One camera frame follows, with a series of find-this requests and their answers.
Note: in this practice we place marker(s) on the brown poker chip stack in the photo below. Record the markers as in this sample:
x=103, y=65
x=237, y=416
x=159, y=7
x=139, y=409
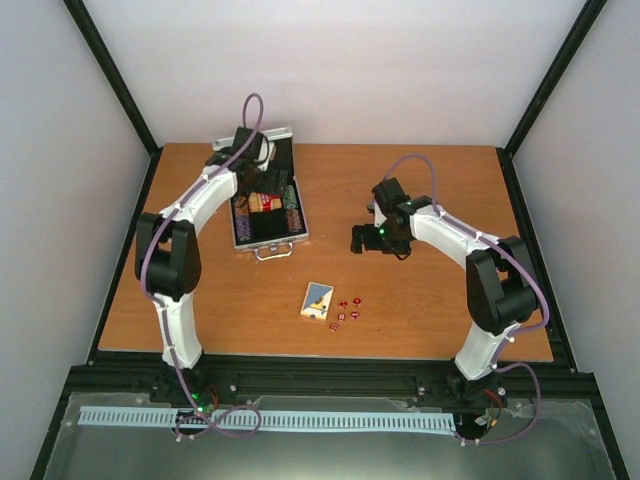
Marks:
x=243, y=228

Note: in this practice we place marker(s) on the blue playing card box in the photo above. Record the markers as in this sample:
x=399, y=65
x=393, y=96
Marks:
x=317, y=301

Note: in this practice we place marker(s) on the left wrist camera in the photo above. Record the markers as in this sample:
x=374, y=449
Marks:
x=253, y=146

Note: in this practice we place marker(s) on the aluminium poker case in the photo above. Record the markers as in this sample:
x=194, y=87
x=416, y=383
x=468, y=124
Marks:
x=270, y=236

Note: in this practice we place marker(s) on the black frame post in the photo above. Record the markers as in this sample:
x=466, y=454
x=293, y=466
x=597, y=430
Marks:
x=568, y=49
x=100, y=52

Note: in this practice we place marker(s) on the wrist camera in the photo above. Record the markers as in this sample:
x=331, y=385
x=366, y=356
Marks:
x=253, y=146
x=388, y=196

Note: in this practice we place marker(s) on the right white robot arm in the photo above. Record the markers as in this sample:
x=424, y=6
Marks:
x=503, y=296

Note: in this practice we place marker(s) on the left black frame post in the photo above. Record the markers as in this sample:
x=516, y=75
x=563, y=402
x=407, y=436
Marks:
x=100, y=52

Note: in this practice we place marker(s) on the orange poker chip stack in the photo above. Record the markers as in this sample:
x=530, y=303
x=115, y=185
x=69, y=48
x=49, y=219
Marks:
x=242, y=206

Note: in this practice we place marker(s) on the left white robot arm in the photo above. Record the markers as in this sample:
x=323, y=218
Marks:
x=168, y=262

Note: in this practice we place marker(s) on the green poker chip stack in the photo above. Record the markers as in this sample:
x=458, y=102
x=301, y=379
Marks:
x=290, y=199

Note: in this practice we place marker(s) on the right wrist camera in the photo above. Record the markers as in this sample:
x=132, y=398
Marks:
x=388, y=196

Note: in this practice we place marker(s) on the right black frame post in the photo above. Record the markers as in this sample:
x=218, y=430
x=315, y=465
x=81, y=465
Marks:
x=568, y=49

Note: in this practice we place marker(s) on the red playing card box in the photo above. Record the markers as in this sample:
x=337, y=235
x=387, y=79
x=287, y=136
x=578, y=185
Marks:
x=263, y=202

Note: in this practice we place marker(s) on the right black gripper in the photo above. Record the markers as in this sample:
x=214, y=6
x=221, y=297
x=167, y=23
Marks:
x=401, y=248

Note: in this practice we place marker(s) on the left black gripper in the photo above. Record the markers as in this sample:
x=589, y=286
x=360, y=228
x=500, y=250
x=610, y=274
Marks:
x=272, y=175

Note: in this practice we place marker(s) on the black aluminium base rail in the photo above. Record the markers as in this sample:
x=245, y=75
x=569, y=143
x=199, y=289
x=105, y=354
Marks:
x=238, y=378

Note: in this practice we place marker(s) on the white slotted cable duct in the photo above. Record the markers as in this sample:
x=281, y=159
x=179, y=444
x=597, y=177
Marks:
x=271, y=421

